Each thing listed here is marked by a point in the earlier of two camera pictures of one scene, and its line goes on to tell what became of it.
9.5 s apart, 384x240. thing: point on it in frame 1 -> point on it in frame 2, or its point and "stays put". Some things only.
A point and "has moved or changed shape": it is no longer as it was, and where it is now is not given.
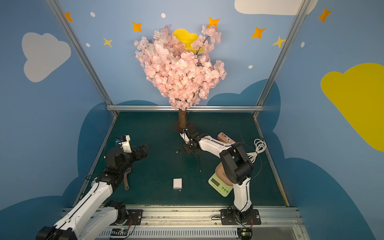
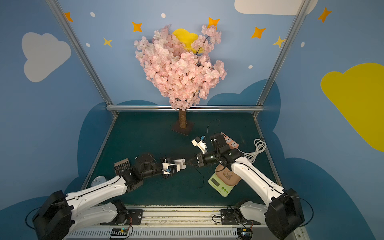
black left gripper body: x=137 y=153 -> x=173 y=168
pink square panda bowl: x=221 y=174 stays put
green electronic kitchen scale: x=222 y=188 stays put
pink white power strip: x=224 y=138 stays put
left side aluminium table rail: x=95 y=160 stays put
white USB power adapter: x=177 y=183 -> x=180 y=164
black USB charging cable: x=197 y=154 has moved or changed shape
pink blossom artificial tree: x=180 y=67 stays put
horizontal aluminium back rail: x=198 y=108 stays put
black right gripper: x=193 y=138 -> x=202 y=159
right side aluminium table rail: x=270 y=161 stays put
